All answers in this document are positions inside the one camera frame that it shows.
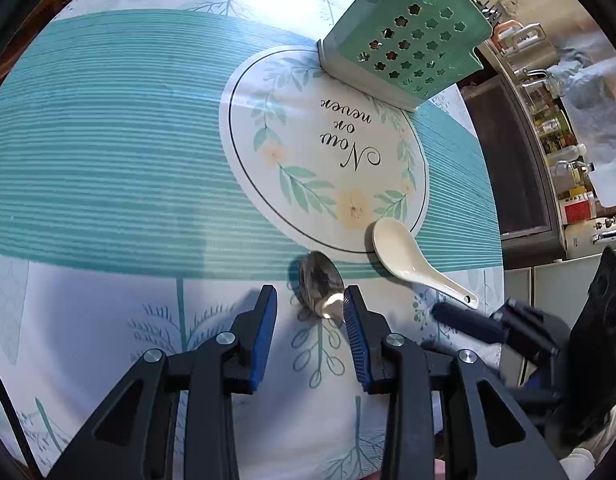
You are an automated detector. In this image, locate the row of seasoning jars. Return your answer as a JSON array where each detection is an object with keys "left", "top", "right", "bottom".
[{"left": 530, "top": 105, "right": 616, "bottom": 246}]

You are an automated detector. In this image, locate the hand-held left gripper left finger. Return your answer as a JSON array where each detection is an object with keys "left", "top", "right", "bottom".
[{"left": 47, "top": 284, "right": 279, "bottom": 480}]

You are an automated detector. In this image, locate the person's right forearm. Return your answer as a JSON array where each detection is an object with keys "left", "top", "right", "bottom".
[{"left": 558, "top": 400, "right": 616, "bottom": 478}]

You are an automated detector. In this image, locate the dark glass built-in oven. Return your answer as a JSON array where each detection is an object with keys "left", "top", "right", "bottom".
[{"left": 460, "top": 75, "right": 564, "bottom": 256}]

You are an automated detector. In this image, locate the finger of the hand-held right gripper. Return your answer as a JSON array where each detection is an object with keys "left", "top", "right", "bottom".
[
  {"left": 513, "top": 364, "right": 565, "bottom": 408},
  {"left": 432, "top": 299, "right": 571, "bottom": 361}
]

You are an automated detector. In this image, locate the green plastic utensil holder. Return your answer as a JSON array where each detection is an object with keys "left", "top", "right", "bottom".
[{"left": 317, "top": 0, "right": 493, "bottom": 113}]

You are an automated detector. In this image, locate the large stainless steel spoon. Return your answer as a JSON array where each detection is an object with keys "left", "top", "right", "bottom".
[{"left": 298, "top": 251, "right": 346, "bottom": 320}]

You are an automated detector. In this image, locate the white electric kettle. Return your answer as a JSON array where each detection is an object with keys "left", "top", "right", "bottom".
[{"left": 493, "top": 19, "right": 556, "bottom": 68}]

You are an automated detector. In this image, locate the white ceramic soup spoon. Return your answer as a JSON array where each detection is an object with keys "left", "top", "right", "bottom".
[{"left": 372, "top": 217, "right": 480, "bottom": 310}]

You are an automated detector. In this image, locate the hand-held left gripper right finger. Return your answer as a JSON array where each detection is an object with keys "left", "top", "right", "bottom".
[{"left": 340, "top": 285, "right": 571, "bottom": 480}]

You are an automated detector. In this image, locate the glass pitcher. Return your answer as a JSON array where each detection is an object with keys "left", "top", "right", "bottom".
[{"left": 518, "top": 67, "right": 561, "bottom": 103}]

